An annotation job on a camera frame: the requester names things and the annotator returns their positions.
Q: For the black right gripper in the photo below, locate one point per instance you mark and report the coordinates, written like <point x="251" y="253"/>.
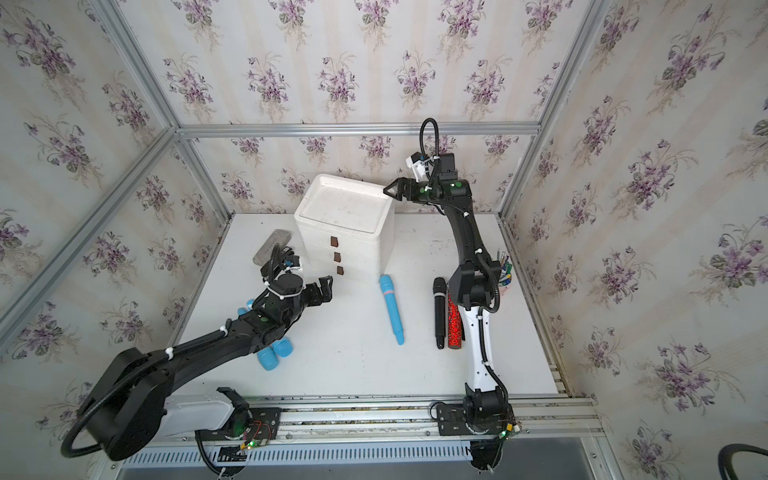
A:
<point x="402" y="184"/>

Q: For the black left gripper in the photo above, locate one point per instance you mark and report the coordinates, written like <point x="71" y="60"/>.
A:
<point x="325" y="289"/>

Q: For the white three-drawer cabinet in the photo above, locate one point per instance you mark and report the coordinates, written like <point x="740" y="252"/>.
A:
<point x="347" y="227"/>

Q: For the slim blue toy microphone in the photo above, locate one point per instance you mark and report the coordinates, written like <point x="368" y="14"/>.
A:
<point x="387" y="288"/>

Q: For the blue and black microphone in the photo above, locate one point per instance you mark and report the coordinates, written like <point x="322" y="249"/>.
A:
<point x="440" y="295"/>

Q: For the red glitter microphone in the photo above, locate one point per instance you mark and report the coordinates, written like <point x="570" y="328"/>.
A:
<point x="455" y="334"/>

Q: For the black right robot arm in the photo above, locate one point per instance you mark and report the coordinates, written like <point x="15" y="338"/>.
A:
<point x="474" y="285"/>

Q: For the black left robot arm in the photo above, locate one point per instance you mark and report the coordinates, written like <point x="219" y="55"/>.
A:
<point x="124" y="410"/>

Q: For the grey rectangular eraser block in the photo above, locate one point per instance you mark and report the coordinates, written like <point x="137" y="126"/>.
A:
<point x="278" y="238"/>

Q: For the pink cup of pens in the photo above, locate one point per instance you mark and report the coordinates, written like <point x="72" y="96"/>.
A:
<point x="507" y="274"/>

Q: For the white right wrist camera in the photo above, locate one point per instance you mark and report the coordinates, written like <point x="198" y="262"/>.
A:
<point x="421" y="166"/>

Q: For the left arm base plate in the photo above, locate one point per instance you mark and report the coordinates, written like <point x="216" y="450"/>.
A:
<point x="240" y="435"/>

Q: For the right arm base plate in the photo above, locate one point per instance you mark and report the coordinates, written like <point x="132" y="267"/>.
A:
<point x="458" y="420"/>

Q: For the aluminium mounting rail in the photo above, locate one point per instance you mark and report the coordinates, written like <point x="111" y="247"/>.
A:
<point x="346" y="419"/>

